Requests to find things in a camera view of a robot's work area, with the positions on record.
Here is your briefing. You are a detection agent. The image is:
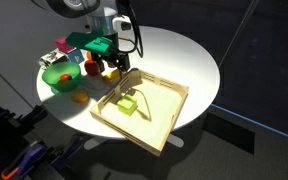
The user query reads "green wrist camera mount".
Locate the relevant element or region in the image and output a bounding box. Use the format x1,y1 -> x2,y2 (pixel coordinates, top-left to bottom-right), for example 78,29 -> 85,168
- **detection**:
65,31 -> 114,58

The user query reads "blue enclosure floor rail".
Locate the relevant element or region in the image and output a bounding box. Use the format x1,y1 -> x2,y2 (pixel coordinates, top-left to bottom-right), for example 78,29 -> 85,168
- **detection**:
210,103 -> 288,145

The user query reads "large yellow-orange plastic fruit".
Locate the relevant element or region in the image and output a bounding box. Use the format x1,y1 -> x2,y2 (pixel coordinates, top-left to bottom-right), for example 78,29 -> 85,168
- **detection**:
71,89 -> 90,104

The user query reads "yellow-green soft block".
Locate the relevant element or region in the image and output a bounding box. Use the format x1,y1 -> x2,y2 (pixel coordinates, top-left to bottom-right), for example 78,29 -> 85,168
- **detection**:
116,94 -> 138,117

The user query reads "light wooden tray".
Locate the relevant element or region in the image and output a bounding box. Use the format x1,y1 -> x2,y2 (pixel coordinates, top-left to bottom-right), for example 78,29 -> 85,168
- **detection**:
89,66 -> 190,157

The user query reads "yellow plastic banana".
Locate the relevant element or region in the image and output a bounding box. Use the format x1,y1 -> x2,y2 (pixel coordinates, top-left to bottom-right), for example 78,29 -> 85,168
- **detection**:
102,68 -> 122,83

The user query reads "black white zebra block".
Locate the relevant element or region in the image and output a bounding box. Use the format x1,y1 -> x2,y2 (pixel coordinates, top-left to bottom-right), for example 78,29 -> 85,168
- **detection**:
39,49 -> 68,70

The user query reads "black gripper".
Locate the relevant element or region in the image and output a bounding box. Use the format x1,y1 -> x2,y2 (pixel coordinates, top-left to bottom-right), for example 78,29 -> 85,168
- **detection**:
91,48 -> 132,74

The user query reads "red plastic tomato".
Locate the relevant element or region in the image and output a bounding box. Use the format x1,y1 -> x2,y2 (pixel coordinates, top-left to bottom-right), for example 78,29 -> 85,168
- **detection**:
84,59 -> 102,77

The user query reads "dark slanted pole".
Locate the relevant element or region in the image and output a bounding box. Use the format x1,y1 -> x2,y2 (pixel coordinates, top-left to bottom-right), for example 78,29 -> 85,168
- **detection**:
217,0 -> 262,68

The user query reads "pink soft block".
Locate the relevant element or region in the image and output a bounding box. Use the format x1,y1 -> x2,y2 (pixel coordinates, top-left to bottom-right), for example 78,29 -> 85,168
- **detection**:
54,36 -> 77,54

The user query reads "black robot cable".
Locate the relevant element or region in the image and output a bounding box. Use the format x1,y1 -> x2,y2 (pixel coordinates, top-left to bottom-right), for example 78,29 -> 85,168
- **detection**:
117,0 -> 145,59

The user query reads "green translucent plastic bowl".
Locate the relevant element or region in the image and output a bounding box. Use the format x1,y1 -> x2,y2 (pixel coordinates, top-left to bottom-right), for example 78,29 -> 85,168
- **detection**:
41,61 -> 84,94

